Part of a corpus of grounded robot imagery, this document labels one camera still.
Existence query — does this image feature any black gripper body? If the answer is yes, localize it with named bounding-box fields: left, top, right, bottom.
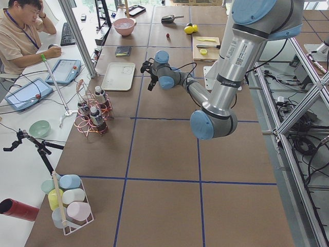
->
left=148, top=75, right=158, bottom=91

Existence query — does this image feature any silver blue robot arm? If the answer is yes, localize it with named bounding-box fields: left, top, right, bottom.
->
left=141, top=1, right=304, bottom=139

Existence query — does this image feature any cream bear tray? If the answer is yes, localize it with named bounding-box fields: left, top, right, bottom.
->
left=101, top=62, right=135, bottom=91

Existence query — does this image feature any grey folded cloth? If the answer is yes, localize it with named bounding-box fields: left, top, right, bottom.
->
left=115, top=46, right=132, bottom=57

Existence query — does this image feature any lemon half slice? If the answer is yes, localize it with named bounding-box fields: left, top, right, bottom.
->
left=200, top=48, right=208, bottom=56

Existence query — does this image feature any tea bottle far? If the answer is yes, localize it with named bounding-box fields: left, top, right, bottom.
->
left=95, top=86, right=109, bottom=109

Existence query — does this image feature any tea bottle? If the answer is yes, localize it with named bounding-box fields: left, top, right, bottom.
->
left=77, top=101, right=90, bottom=120
left=95, top=86, right=109, bottom=109
left=90, top=107, right=108, bottom=134

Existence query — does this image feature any pink bowl of ice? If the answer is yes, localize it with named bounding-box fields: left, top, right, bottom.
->
left=113, top=17, right=137, bottom=37

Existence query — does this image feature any whole yellow lemon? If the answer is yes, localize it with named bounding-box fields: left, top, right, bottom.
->
left=184, top=26, right=194, bottom=34

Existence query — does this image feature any wooden cutting board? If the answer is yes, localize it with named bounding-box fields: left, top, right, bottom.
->
left=192, top=37, right=221, bottom=61

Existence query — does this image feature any metal scoop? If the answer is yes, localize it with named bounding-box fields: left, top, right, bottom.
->
left=161, top=15, right=185, bottom=24

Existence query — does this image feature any yellow plastic knife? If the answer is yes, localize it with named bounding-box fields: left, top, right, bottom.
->
left=196, top=38, right=216, bottom=42

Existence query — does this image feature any tea bottle near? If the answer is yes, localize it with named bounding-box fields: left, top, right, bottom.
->
left=90, top=107, right=108, bottom=134

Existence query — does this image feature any tea bottle middle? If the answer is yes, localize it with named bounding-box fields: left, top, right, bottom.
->
left=77, top=101, right=90, bottom=120

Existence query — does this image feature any blue teach pendant far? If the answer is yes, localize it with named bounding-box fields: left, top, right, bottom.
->
left=51, top=59, right=81, bottom=85

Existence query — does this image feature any blue teach pendant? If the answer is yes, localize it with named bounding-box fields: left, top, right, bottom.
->
left=5, top=78, right=53, bottom=111
left=51, top=59, right=81, bottom=85

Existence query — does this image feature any black keyboard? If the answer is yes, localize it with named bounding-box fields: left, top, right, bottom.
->
left=60, top=22, right=75, bottom=46

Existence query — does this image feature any blue teach pendant near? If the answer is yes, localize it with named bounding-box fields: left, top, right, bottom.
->
left=5, top=78, right=53, bottom=111

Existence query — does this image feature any green bowl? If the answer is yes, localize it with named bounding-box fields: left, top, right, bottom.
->
left=29, top=120, right=51, bottom=138

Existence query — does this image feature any light blue cup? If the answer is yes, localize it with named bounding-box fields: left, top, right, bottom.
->
left=59, top=174, right=81, bottom=189

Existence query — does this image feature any white cup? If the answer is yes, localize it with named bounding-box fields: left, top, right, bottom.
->
left=62, top=188, right=85, bottom=205

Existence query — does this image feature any seated person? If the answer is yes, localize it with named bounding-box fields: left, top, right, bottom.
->
left=1, top=0, right=57, bottom=75

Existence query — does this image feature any mint green cup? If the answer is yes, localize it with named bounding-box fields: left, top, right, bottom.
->
left=41, top=179, right=55, bottom=195

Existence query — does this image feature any pink cup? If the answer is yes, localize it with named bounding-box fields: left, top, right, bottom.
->
left=66, top=202, right=91, bottom=221

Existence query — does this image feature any yellow cup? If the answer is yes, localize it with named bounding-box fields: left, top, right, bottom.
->
left=48, top=189, right=59, bottom=211

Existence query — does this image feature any grey blue cup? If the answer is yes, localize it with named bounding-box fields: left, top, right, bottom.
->
left=51, top=207, right=65, bottom=229

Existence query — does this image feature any red cylinder tube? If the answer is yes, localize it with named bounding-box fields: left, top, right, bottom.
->
left=1, top=198, right=39, bottom=221

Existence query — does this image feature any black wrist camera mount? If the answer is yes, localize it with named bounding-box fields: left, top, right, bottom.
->
left=140, top=58, right=153, bottom=75

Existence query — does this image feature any black camera cable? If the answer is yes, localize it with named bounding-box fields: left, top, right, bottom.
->
left=146, top=58, right=198, bottom=88

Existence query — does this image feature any copper wire bottle rack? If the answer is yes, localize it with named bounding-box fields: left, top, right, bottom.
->
left=74, top=79, right=113, bottom=136

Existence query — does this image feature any aluminium frame post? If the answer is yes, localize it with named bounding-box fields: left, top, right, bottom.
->
left=58, top=0, right=97, bottom=78

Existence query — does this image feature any white wire cup rack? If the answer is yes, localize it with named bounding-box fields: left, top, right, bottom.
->
left=48, top=171, right=94, bottom=236

